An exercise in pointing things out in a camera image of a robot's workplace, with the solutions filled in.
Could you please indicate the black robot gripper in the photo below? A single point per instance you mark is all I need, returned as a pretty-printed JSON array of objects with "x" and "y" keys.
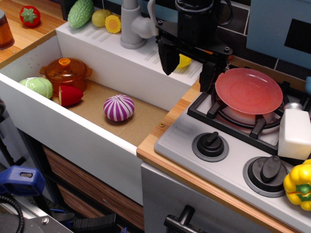
[{"x": 194, "y": 35}]

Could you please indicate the yellow toy lemon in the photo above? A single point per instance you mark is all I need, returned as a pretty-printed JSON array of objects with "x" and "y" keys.
[{"x": 183, "y": 61}]

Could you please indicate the pink plastic plate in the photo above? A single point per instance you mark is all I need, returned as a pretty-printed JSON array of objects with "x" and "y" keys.
[{"x": 249, "y": 91}]

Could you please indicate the grey toy faucet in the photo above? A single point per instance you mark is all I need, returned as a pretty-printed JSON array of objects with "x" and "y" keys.
[{"x": 135, "y": 28}]

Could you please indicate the yellow toy corn slice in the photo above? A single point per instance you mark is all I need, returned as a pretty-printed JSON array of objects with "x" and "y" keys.
[{"x": 113, "y": 24}]

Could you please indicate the purple striped toy onion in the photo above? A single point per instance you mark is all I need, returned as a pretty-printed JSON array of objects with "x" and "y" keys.
[{"x": 119, "y": 108}]

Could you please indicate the black left stove knob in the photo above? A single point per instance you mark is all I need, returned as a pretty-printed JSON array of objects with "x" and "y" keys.
[{"x": 210, "y": 147}]

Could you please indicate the black stove knob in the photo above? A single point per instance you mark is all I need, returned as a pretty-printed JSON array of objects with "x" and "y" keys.
[
  {"x": 265, "y": 176},
  {"x": 210, "y": 147}
]

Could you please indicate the yellow toy potato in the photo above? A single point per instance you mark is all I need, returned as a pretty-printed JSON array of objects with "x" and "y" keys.
[{"x": 99, "y": 17}]

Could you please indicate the black stove grate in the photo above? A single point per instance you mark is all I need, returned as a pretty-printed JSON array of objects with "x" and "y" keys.
[{"x": 251, "y": 129}]

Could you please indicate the white toy sink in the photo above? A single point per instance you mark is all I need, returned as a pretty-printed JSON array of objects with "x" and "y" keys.
[{"x": 82, "y": 133}]

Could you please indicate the green toy bitter gourd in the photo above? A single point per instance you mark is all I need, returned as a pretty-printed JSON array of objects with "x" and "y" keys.
[{"x": 80, "y": 13}]

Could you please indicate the orange transparent toy pot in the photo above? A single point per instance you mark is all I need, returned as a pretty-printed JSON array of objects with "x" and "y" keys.
[{"x": 67, "y": 72}]

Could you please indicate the red toy apple half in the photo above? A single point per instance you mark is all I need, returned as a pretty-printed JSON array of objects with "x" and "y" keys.
[{"x": 69, "y": 95}]

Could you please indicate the white salt shaker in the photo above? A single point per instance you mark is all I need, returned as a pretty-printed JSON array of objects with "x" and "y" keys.
[{"x": 295, "y": 132}]

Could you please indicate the grey toy stove top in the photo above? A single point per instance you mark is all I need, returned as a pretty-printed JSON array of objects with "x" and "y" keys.
[{"x": 239, "y": 154}]

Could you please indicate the black right stove knob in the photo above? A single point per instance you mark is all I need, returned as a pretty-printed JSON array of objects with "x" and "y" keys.
[{"x": 265, "y": 176}]

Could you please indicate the green toy cabbage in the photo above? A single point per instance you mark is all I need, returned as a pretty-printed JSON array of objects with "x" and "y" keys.
[{"x": 39, "y": 85}]

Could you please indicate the yellow toy bell pepper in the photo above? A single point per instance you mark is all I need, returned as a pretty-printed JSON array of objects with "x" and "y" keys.
[{"x": 297, "y": 185}]

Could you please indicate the red toy tomato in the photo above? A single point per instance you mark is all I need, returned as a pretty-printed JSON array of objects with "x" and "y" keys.
[{"x": 30, "y": 16}]

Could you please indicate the amber glass jar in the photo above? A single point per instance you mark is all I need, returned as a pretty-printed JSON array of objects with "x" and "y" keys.
[{"x": 6, "y": 36}]

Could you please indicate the blue clamp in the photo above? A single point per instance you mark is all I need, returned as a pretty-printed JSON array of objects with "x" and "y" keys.
[{"x": 22, "y": 181}]

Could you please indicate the black oven door handle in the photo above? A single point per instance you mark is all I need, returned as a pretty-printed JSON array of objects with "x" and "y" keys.
[{"x": 181, "y": 224}]

